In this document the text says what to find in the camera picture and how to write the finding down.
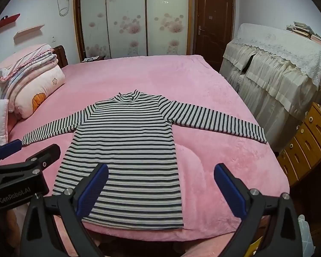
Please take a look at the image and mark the pink bed cover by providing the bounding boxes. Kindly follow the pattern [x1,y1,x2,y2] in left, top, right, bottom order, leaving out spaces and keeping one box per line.
[4,56,289,241]

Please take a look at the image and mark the wooden drawer cabinet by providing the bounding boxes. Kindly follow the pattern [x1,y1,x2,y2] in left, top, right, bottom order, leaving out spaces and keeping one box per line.
[277,103,321,187]

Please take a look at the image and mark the red wall shelf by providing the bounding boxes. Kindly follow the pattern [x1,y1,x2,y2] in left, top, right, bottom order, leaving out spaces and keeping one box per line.
[0,13,20,28]

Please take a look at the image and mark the stack of books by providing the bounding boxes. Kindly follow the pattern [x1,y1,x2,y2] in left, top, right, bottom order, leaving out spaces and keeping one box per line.
[286,21,321,45]

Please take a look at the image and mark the floral sliding wardrobe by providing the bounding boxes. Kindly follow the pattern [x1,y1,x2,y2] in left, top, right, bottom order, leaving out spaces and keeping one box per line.
[73,0,192,60]

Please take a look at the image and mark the folded pink quilt stack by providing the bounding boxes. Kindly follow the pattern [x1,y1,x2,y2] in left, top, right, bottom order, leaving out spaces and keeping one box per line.
[0,43,65,119]

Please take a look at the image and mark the pink wall shelf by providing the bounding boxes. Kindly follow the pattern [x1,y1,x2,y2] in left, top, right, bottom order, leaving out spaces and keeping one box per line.
[13,24,44,40]

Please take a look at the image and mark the dark wooden headboard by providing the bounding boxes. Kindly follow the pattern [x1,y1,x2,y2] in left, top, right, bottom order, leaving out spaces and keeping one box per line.
[53,45,68,69]

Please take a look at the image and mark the cream lace covered furniture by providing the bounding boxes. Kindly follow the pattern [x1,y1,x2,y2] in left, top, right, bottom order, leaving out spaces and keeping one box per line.
[220,23,321,151]

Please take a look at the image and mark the dark brown wooden door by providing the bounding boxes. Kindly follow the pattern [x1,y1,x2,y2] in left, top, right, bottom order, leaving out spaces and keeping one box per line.
[192,0,234,71]

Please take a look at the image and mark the black white striped shirt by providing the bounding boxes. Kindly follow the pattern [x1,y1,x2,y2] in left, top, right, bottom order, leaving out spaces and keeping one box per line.
[22,91,266,230]

